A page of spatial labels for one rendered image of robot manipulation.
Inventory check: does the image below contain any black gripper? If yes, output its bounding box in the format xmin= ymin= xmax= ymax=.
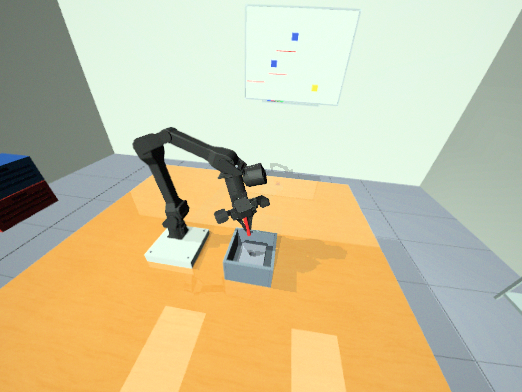
xmin=214 ymin=188 xmax=270 ymax=232

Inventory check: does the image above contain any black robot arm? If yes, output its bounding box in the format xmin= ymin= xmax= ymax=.
xmin=132 ymin=127 xmax=267 ymax=240

